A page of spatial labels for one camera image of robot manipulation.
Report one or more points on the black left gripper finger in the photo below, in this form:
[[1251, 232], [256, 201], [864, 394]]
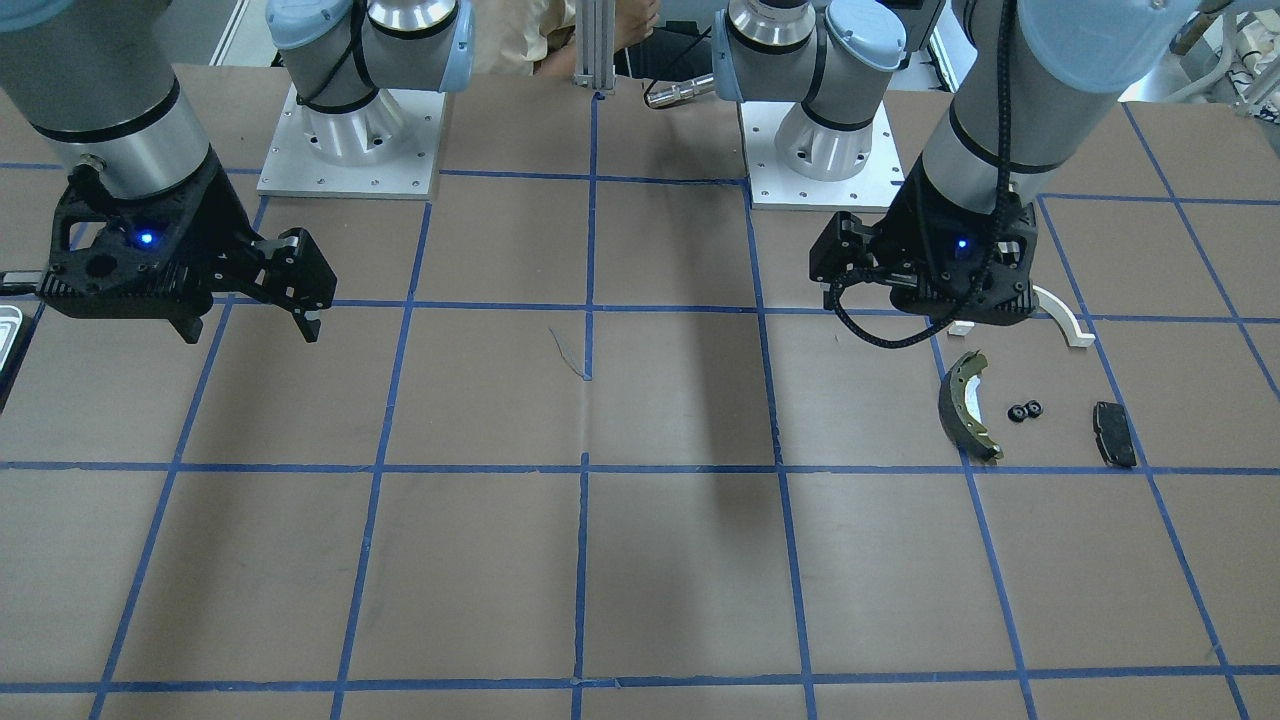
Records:
[[832, 293], [842, 247]]

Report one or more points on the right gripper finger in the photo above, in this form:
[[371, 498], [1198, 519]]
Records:
[[298, 278], [189, 328]]

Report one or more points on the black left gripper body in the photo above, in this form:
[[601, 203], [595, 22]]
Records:
[[908, 238]]

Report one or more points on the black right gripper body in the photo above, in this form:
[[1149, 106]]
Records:
[[207, 222]]

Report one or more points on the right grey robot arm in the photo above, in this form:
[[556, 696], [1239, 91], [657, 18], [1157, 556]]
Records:
[[91, 79]]

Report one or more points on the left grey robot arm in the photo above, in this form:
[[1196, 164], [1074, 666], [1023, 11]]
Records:
[[1046, 73]]

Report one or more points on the green brake shoe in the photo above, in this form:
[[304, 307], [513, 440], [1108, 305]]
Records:
[[959, 409]]

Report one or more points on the black brake pad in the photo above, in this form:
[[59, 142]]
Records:
[[1113, 435]]

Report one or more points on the silver cylindrical tool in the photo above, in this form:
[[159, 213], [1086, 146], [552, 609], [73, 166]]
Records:
[[680, 92]]

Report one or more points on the loose blue tape thread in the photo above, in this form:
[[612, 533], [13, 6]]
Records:
[[568, 356]]

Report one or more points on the person in beige shirt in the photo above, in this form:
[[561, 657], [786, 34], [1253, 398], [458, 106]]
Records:
[[538, 38]]

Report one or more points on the white curved plastic bracket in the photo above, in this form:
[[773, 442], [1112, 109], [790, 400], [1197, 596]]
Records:
[[1039, 300]]

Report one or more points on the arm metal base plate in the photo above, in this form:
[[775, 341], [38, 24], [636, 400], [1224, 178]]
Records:
[[775, 184], [350, 175]]

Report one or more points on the aluminium frame post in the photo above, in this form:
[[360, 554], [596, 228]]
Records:
[[594, 42]]

